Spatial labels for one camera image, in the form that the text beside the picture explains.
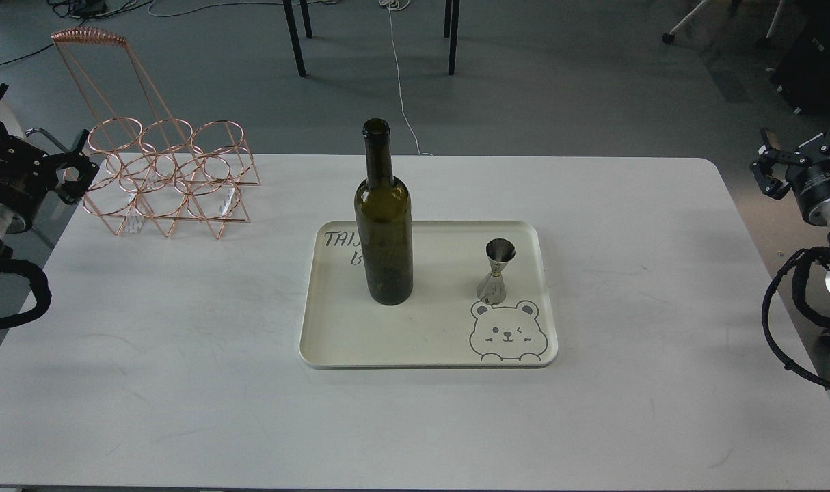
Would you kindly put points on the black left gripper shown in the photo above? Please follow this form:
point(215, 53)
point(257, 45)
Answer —
point(26, 172)

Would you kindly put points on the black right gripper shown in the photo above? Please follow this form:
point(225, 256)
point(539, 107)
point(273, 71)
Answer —
point(817, 184)

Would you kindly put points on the steel double jigger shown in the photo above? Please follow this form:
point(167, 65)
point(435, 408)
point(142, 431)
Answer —
point(491, 290)

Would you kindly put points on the dark green wine bottle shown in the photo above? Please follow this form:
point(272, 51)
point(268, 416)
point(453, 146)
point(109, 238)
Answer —
point(383, 210)

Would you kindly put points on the black equipment case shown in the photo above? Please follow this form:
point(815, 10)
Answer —
point(803, 75)

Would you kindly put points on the black table legs left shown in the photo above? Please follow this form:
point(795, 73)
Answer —
point(293, 32)

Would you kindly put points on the black table legs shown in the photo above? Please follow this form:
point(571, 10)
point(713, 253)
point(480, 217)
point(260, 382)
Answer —
point(293, 32)
point(450, 32)

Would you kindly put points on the black table legs right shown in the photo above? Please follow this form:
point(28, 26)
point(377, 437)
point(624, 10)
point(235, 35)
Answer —
point(450, 32)

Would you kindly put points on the cream bear serving tray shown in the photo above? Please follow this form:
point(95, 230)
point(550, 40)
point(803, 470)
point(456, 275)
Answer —
point(442, 324)

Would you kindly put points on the copper wire bottle rack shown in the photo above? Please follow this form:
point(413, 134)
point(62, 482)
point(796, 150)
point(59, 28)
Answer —
point(156, 169)

